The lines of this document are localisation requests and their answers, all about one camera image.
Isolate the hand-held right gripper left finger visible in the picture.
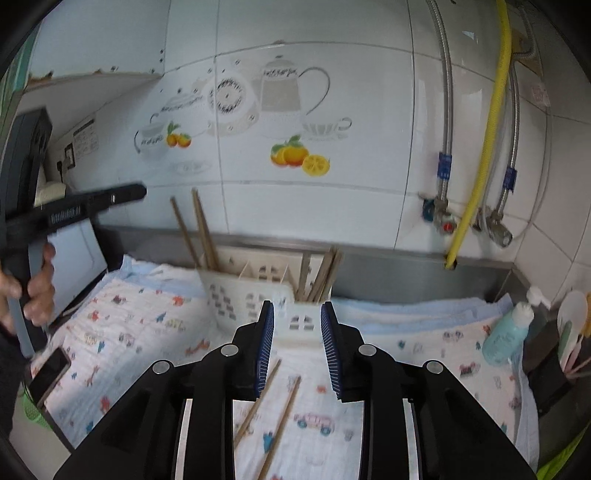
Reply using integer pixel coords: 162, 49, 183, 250
53, 300, 275, 480

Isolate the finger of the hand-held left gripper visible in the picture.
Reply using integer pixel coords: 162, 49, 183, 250
91, 183, 148, 208

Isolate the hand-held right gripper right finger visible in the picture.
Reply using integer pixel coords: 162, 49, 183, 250
320, 301, 539, 480

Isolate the cream plastic chopstick holder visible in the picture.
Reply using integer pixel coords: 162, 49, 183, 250
198, 244, 334, 347

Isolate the person's left hand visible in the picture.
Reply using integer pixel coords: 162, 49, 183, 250
0, 242, 57, 335

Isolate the white appliance lid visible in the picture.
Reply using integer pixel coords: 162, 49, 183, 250
44, 217, 108, 322

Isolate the light blue towel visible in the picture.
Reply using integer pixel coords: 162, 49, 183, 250
117, 254, 542, 468

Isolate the printed white cloth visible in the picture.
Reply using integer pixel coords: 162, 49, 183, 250
28, 265, 527, 480

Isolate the black smartphone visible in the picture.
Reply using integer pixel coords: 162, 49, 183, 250
30, 346, 73, 409

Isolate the teal soap pump bottle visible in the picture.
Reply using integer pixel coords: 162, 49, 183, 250
482, 286, 551, 368

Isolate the water valve red knob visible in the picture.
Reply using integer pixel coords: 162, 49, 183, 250
419, 193, 463, 234

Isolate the green plastic basket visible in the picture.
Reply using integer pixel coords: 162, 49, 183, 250
21, 385, 50, 428

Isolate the metal water valve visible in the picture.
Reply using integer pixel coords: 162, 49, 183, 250
479, 207, 514, 248

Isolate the black utensil caddy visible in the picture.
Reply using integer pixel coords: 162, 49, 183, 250
523, 318, 583, 417

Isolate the white rice paddle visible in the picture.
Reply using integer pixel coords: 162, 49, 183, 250
556, 290, 588, 370

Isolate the pink stick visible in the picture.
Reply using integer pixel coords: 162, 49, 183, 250
566, 351, 591, 378

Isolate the wall socket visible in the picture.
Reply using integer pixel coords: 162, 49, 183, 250
57, 143, 77, 182

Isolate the wall label sticker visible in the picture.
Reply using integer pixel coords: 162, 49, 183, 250
72, 119, 100, 160

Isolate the wall shelf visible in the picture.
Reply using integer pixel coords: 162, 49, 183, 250
28, 70, 165, 92

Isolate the green utensil handle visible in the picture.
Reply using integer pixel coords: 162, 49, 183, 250
558, 320, 574, 366

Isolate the braided metal hose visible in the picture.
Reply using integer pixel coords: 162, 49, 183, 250
500, 0, 537, 219
426, 0, 454, 204

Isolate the yellow gas hose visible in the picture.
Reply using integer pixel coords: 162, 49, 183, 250
444, 0, 513, 269

